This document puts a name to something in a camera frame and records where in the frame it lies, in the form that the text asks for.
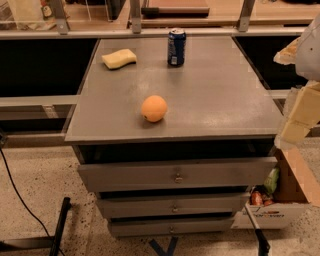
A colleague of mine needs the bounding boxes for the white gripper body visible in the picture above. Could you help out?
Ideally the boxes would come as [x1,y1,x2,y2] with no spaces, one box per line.
[295,14,320,81]

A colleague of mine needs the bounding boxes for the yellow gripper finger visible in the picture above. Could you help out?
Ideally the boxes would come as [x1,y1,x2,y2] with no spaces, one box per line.
[274,81,320,147]
[273,38,300,65]

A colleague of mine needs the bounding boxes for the green snack bag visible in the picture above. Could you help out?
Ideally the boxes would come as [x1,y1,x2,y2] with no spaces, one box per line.
[264,167,280,194]

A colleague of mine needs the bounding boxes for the cardboard box with snacks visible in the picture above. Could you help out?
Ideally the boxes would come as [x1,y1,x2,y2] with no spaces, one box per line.
[231,146,320,230]

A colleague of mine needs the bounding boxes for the top grey drawer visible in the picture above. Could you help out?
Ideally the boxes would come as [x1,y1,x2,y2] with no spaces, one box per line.
[78,157,277,192]

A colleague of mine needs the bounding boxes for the grey drawer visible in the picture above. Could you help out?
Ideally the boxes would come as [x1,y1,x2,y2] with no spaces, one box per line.
[108,217,233,237]
[78,157,277,192]
[97,193,249,219]

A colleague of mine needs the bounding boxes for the blue soda can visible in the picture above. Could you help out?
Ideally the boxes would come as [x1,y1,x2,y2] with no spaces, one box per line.
[167,28,186,66]

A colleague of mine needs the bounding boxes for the middle grey drawer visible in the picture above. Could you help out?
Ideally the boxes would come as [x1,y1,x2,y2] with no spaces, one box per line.
[97,193,249,219]

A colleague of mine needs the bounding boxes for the grey drawer cabinet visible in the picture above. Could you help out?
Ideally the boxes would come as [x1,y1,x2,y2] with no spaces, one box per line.
[66,37,281,224]

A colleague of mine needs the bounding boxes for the orange fruit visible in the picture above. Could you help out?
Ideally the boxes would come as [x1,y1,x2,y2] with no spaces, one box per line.
[141,95,168,122]

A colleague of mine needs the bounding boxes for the yellow sponge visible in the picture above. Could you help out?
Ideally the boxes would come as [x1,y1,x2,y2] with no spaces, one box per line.
[102,49,137,70]

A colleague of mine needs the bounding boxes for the bottom grey drawer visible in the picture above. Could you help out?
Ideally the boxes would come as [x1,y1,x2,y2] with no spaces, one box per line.
[108,217,233,237]

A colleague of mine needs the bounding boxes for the black metal stand leg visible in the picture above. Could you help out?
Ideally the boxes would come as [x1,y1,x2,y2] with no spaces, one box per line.
[0,197,71,256]

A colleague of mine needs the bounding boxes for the black handled tool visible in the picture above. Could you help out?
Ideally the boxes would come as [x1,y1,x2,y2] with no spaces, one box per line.
[245,204,271,256]

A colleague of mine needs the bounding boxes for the metal railing frame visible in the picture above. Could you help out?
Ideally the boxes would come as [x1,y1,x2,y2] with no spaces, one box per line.
[0,0,320,40]

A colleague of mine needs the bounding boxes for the black floor cable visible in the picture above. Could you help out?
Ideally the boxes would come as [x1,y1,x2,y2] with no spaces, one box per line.
[0,146,66,256]

